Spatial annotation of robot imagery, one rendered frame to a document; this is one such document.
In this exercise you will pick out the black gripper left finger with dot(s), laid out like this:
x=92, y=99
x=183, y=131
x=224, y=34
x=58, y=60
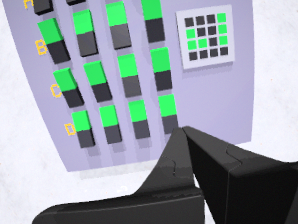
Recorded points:
x=169, y=195

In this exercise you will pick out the lavender switch panel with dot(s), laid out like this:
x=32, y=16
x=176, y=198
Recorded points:
x=113, y=78

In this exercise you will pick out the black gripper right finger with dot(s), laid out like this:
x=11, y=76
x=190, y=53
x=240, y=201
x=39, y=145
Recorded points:
x=242, y=187

